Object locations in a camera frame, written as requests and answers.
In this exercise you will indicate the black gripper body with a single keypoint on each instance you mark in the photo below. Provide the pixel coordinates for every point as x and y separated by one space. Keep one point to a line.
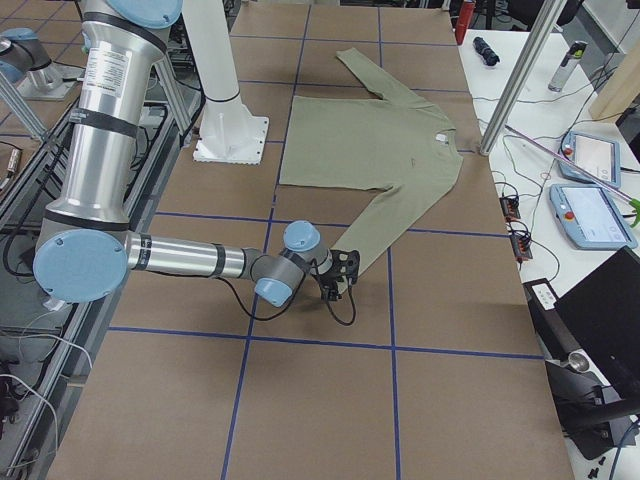
330 280

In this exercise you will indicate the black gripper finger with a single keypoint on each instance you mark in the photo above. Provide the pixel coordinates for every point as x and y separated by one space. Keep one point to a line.
330 294

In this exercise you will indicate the olive green long-sleeve shirt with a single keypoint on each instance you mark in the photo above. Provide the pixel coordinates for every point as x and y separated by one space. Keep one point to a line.
385 143

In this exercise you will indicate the third robot base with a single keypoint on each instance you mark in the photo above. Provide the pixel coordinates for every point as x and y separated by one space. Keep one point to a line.
26 63

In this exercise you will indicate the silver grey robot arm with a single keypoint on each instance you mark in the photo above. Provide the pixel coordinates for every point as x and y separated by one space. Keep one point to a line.
86 247

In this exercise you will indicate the black box with label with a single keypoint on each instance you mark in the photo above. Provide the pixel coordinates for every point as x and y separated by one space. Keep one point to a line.
557 338

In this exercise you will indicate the near blue teach pendant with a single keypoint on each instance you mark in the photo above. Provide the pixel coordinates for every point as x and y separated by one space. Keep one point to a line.
590 218

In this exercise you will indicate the blue teach pendant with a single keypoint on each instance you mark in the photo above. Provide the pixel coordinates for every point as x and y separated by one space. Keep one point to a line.
597 155
590 218

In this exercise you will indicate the folded dark blue umbrella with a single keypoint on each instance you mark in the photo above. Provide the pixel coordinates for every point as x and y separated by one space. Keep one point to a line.
486 53

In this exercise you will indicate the far blue teach pendant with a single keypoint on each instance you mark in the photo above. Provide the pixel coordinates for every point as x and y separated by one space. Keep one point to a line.
597 155

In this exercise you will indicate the black monitor with stand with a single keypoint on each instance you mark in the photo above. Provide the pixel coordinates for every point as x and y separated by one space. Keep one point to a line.
602 314

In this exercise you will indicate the red cylinder bottle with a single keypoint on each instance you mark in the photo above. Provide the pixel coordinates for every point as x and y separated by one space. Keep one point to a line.
463 21

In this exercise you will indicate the grey spray bottle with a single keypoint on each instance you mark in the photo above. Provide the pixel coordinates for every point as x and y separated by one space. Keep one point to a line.
570 61

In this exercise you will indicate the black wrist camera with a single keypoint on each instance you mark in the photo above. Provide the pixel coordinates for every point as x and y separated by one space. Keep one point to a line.
347 264

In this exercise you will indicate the aluminium frame post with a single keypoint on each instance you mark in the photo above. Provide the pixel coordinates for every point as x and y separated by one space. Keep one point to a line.
537 37

